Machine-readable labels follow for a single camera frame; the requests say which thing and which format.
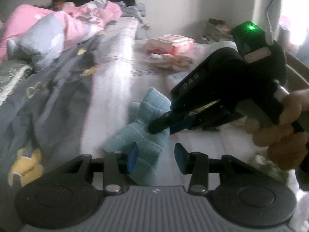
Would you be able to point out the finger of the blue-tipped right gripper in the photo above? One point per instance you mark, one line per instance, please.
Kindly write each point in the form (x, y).
(208, 119)
(184, 106)

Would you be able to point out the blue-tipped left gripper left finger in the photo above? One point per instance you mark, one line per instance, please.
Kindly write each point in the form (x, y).
(113, 165)

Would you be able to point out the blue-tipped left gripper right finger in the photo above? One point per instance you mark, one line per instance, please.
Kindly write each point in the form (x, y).
(198, 165)

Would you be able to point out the teal checked cloth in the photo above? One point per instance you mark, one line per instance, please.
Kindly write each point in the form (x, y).
(150, 147)

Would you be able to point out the person's right hand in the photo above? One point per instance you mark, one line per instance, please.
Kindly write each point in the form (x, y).
(286, 148)

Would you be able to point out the brown cardboard box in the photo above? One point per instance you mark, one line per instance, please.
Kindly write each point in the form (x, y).
(297, 73)

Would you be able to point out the cardboard boxes in corner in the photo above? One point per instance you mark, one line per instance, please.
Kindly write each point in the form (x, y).
(216, 30)

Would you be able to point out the dark grey bed sheet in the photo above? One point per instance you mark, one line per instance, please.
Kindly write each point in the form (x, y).
(71, 108)

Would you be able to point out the green white scrunchie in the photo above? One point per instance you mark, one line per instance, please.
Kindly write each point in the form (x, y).
(269, 168)

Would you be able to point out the pink wet wipes pack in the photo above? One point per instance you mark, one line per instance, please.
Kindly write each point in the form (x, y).
(169, 44)

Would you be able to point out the green patterned pillow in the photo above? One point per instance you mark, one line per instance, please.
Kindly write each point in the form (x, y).
(12, 73)

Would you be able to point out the pink grey duvet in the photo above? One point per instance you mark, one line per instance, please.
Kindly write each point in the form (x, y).
(39, 35)

